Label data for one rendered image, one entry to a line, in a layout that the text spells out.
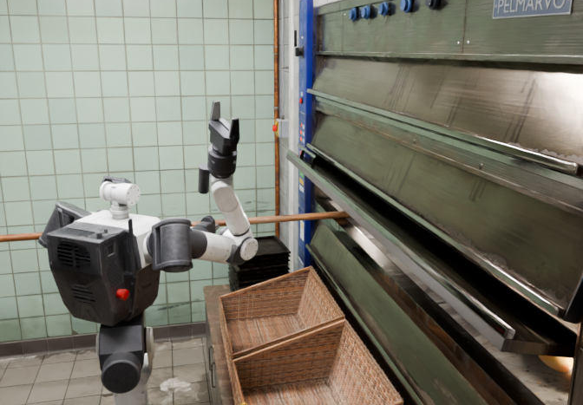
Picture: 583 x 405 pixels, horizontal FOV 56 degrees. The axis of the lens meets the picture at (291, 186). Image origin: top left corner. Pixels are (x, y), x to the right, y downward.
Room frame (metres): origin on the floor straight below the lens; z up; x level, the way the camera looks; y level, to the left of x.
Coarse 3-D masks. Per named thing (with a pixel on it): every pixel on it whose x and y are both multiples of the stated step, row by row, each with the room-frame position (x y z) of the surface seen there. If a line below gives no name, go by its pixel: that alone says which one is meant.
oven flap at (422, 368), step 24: (312, 240) 2.61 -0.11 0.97; (336, 240) 2.35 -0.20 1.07; (336, 264) 2.25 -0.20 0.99; (360, 264) 2.04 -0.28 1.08; (336, 288) 2.11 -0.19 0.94; (360, 288) 1.96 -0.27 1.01; (360, 312) 1.89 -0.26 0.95; (384, 312) 1.74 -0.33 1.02; (384, 336) 1.67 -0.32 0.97; (408, 336) 1.56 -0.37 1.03; (408, 360) 1.51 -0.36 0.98; (432, 360) 1.41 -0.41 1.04; (408, 384) 1.42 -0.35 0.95; (432, 384) 1.36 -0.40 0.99; (456, 384) 1.28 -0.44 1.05
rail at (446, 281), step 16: (304, 160) 2.33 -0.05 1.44; (320, 176) 2.03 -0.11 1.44; (336, 192) 1.83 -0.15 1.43; (352, 208) 1.65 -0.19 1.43; (400, 240) 1.31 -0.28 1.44; (416, 256) 1.21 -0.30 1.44; (432, 272) 1.13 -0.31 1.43; (448, 288) 1.06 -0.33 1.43; (480, 304) 0.95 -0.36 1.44; (496, 320) 0.89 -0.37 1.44; (512, 336) 0.86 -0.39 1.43
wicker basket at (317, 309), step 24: (264, 288) 2.52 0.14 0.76; (288, 288) 2.54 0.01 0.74; (312, 288) 2.46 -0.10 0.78; (240, 312) 2.49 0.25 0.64; (288, 312) 2.55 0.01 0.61; (312, 312) 2.36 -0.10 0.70; (336, 312) 2.12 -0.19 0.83; (240, 336) 2.34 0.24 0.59; (264, 336) 2.34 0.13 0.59; (288, 336) 1.99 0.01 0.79; (336, 336) 2.03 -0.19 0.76
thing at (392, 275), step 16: (320, 208) 2.53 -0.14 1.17; (336, 224) 2.28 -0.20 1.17; (352, 240) 2.07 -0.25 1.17; (368, 240) 2.04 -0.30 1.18; (368, 256) 1.89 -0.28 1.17; (384, 256) 1.87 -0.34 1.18; (384, 272) 1.74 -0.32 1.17; (400, 272) 1.72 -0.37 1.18; (400, 288) 1.61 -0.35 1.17; (416, 288) 1.60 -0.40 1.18; (416, 304) 1.49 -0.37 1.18; (432, 304) 1.48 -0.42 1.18; (432, 320) 1.40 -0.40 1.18; (448, 320) 1.39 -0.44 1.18; (448, 336) 1.31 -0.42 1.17; (464, 336) 1.30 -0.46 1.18; (464, 352) 1.23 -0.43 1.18; (480, 352) 1.22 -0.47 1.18; (480, 368) 1.16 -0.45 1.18; (496, 368) 1.15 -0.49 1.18; (496, 384) 1.09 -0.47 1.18; (512, 384) 1.09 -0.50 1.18; (512, 400) 1.03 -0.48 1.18; (528, 400) 1.03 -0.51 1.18
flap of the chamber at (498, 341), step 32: (320, 160) 2.58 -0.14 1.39; (352, 192) 1.95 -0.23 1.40; (384, 224) 1.54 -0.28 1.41; (416, 224) 1.63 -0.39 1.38; (448, 256) 1.33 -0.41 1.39; (480, 288) 1.11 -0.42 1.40; (480, 320) 0.93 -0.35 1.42; (512, 320) 0.96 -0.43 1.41; (544, 320) 0.99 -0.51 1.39; (512, 352) 0.86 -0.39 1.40; (544, 352) 0.88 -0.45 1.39
